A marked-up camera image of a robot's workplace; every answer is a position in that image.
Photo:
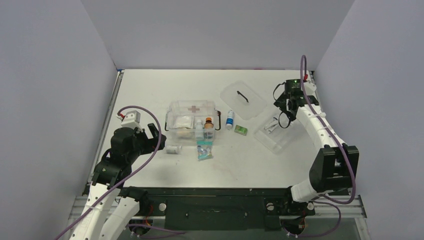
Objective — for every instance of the white gauze packet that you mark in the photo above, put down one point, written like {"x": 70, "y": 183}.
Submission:
{"x": 184, "y": 121}

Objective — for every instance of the teal packet of supplies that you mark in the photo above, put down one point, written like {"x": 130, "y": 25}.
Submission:
{"x": 204, "y": 150}

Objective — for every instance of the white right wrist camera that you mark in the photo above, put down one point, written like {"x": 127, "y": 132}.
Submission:
{"x": 308, "y": 86}

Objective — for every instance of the clear plastic medicine box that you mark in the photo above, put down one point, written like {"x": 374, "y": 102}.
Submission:
{"x": 200, "y": 109}

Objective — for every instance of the blue white wipe packets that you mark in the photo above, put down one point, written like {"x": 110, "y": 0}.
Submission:
{"x": 272, "y": 125}

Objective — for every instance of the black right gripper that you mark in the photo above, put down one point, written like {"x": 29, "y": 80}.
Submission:
{"x": 286, "y": 103}

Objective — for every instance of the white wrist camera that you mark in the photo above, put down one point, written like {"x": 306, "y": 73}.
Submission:
{"x": 130, "y": 120}
{"x": 308, "y": 86}

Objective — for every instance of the small green box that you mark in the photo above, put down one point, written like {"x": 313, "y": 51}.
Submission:
{"x": 240, "y": 130}

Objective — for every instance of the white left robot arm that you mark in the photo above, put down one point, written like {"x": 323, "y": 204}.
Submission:
{"x": 110, "y": 174}

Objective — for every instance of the brown bottle orange label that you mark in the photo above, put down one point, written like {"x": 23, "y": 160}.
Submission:
{"x": 208, "y": 125}

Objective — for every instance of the white bandage roll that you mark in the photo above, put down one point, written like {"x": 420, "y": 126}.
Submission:
{"x": 173, "y": 149}

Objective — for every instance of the clear plastic divider tray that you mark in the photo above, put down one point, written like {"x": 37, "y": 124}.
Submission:
{"x": 282, "y": 138}

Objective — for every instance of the white bottle green label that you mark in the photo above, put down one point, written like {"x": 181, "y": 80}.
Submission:
{"x": 199, "y": 130}

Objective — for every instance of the white bottle blue label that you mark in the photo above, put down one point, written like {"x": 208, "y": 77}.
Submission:
{"x": 229, "y": 123}

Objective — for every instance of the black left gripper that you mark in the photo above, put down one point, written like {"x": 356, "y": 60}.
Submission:
{"x": 152, "y": 143}

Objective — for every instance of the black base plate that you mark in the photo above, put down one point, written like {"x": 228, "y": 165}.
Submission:
{"x": 219, "y": 209}

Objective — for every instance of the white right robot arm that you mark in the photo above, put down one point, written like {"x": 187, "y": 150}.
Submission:
{"x": 335, "y": 165}

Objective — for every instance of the clear plastic box lid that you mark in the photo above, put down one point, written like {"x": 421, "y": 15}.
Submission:
{"x": 243, "y": 100}

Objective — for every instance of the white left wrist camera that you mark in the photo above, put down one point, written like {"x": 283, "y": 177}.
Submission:
{"x": 130, "y": 120}

